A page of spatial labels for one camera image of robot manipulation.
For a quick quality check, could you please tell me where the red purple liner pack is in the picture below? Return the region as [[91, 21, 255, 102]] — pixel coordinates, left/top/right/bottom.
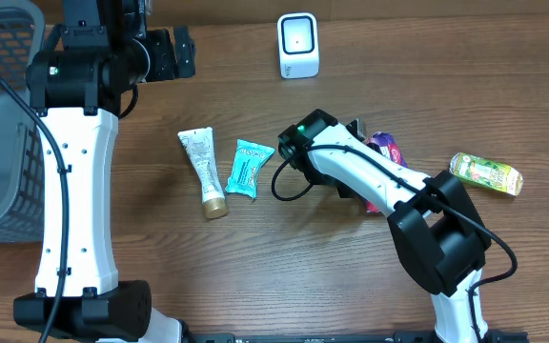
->
[[363, 131, 409, 214]]

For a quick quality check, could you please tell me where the white barcode scanner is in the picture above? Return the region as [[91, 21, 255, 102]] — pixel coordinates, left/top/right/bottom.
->
[[276, 12, 320, 79]]

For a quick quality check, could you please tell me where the grey plastic shopping basket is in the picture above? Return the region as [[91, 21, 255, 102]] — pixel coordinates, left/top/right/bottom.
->
[[0, 1, 45, 243]]

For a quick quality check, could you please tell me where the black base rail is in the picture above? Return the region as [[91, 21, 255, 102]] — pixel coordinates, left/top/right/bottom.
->
[[178, 331, 531, 343]]

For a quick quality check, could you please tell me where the teal tissue pack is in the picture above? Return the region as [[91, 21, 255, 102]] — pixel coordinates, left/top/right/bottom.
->
[[225, 139, 275, 199]]

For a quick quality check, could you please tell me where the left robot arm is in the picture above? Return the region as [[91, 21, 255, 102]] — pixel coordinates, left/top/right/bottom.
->
[[13, 1, 195, 343]]

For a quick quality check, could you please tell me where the white tube gold cap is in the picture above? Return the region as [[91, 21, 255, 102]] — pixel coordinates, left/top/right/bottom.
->
[[177, 127, 229, 219]]

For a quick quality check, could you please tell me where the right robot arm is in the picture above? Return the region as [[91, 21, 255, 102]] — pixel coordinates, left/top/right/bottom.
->
[[278, 110, 491, 342]]

